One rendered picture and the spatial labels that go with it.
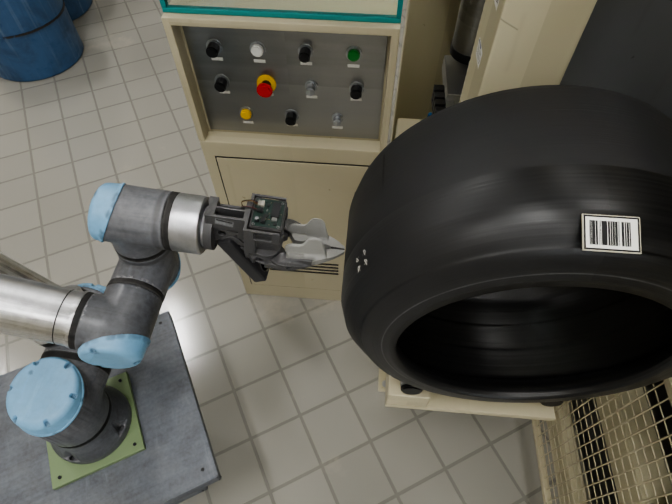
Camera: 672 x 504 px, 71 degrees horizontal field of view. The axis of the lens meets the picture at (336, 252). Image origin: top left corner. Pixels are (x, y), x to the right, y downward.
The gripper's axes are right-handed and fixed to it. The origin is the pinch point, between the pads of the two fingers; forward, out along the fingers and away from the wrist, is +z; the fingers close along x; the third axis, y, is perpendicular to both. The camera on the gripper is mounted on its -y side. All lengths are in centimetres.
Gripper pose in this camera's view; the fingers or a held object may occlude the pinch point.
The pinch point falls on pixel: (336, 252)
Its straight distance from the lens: 75.0
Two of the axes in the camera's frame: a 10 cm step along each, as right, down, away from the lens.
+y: 1.2, -5.6, -8.2
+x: 0.9, -8.2, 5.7
